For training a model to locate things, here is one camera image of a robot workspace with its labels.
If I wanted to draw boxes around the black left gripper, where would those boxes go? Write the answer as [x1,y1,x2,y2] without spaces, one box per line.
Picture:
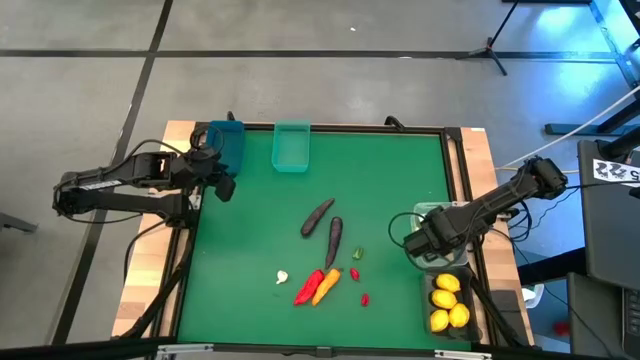
[174,145,237,203]

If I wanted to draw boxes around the yellow lemon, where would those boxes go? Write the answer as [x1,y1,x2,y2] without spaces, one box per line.
[448,302,472,329]
[430,288,459,310]
[435,272,462,294]
[429,309,451,334]

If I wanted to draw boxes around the long purple eggplant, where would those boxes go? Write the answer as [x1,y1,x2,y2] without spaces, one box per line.
[324,216,345,270]
[299,197,336,238]

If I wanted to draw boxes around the long orange pepper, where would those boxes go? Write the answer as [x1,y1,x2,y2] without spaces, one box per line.
[310,267,343,307]

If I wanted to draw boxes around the long red pepper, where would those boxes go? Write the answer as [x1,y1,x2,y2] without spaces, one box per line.
[292,268,326,307]

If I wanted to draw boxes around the clear plastic bin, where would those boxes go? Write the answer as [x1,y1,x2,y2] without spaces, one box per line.
[412,201,471,270]

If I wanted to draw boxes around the blue plastic bin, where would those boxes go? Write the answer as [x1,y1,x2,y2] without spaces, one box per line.
[206,119,246,177]

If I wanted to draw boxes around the black plastic bin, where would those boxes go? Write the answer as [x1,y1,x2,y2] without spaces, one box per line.
[422,266,484,344]

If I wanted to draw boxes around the teal plastic bin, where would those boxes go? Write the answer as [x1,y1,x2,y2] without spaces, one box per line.
[271,119,312,174]

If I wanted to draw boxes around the black diagonal strut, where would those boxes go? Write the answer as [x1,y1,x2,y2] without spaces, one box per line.
[119,224,196,341]
[469,277,521,349]

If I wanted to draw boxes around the green table mat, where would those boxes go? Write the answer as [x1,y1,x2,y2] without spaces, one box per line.
[177,129,474,351]

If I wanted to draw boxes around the white cup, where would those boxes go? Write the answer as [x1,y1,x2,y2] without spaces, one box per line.
[521,283,545,304]

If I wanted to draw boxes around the dark monitor panel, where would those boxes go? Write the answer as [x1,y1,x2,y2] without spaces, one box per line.
[577,139,640,291]

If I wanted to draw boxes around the white printed paper tag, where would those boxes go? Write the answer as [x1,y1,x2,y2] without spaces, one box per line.
[592,158,640,188]

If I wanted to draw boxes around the black tripod stand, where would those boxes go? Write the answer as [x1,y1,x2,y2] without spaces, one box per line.
[454,0,521,77]

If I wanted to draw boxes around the white floor cable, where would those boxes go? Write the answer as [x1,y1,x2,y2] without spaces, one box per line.
[497,84,640,171]

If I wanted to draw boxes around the black table frame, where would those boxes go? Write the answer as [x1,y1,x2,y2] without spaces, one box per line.
[167,121,484,352]

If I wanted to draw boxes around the black floor stand frame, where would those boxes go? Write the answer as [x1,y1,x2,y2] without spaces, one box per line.
[543,0,640,137]

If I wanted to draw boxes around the grey floor bracket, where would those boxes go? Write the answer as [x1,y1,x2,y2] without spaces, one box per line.
[0,212,39,235]

